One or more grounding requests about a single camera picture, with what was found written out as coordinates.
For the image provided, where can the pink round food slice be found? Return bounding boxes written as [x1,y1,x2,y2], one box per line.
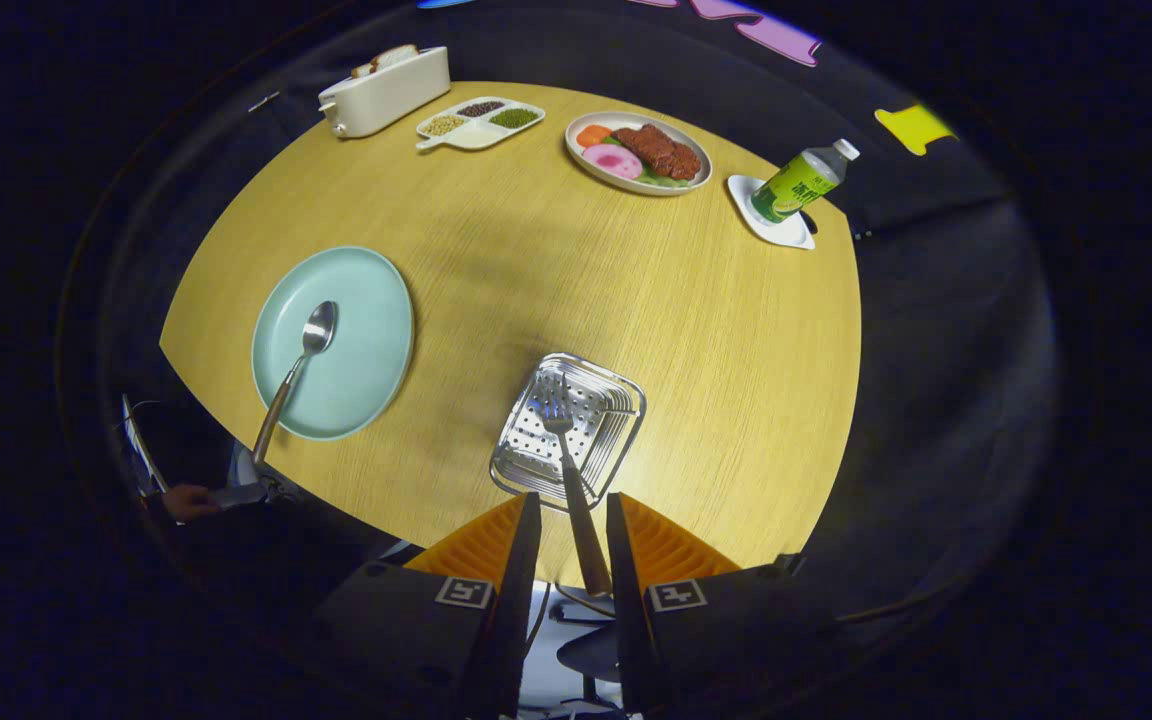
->
[582,144,644,181]

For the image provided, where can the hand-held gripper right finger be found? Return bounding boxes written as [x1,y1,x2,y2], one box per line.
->
[606,491,837,716]

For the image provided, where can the metal wire basket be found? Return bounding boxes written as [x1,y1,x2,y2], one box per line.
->
[489,352,647,513]

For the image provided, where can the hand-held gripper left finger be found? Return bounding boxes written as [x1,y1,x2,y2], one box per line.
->
[311,490,544,720]

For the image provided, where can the brown meat slices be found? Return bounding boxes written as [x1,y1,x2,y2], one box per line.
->
[612,124,702,182]

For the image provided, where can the green label drink bottle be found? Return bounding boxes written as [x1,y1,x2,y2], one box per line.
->
[749,139,860,224]

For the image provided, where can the white chair frame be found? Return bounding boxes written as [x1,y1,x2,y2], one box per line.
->
[121,393,169,496]

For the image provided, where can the white square coaster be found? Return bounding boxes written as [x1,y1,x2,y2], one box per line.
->
[727,175,817,251]

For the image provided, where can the white oval food plate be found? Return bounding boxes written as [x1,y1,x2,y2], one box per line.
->
[564,111,713,196]

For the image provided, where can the cream white toaster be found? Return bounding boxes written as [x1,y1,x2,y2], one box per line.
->
[318,45,451,139]

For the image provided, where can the pale teal plate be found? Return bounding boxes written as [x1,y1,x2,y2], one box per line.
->
[251,246,416,442]

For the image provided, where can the metal spoon brown handle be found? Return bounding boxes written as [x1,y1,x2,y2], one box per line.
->
[252,300,339,464]

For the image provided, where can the white divided tray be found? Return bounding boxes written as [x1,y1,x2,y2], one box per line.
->
[415,96,546,152]

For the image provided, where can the metal fork brown handle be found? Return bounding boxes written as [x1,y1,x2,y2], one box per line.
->
[539,375,613,598]

